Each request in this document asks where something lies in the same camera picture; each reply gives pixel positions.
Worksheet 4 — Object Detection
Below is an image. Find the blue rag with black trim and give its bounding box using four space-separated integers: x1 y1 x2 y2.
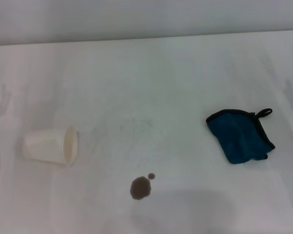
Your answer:
205 108 276 165

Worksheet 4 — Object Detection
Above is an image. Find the white paper cup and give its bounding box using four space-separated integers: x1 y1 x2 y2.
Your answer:
23 125 79 168

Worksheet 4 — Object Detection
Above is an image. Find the large dark water stain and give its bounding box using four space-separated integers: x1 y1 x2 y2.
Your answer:
129 175 152 201

